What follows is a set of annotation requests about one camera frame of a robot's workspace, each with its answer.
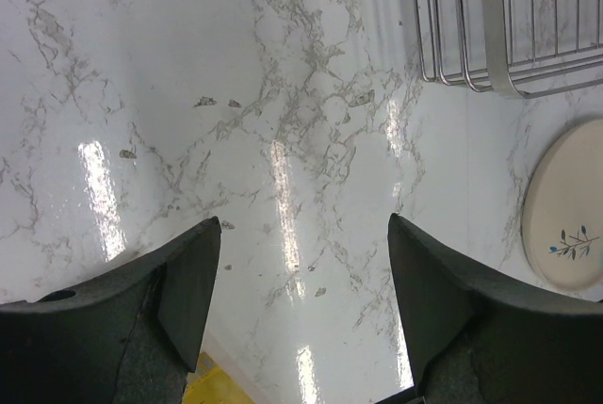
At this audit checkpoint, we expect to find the cream and blue leaf plate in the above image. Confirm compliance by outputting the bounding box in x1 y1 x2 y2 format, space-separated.
521 119 602 291

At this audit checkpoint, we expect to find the illustrated yellow paperback book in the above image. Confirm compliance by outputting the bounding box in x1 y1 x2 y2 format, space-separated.
182 350 269 404

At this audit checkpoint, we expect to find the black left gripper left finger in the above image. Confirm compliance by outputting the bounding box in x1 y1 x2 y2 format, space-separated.
0 215 222 404

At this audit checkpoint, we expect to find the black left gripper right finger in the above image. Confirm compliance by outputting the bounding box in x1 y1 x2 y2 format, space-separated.
387 213 603 404

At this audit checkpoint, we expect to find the metal wire dish rack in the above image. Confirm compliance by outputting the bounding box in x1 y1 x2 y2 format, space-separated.
412 0 602 99

